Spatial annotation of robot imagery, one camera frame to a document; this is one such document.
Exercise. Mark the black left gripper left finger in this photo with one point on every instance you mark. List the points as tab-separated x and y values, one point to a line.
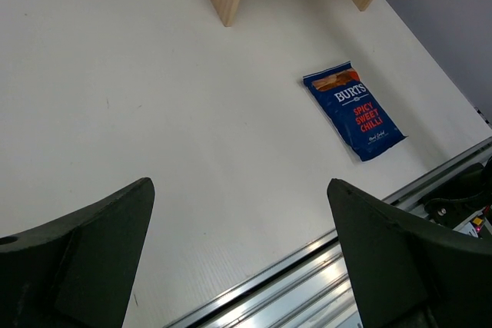
77	270

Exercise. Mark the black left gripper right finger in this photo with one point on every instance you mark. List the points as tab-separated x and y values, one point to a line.
406	271

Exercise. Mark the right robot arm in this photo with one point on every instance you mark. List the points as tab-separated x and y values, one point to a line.
463	203

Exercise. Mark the blue spicy sweet chilli bag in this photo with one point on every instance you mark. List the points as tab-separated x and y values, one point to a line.
355	113

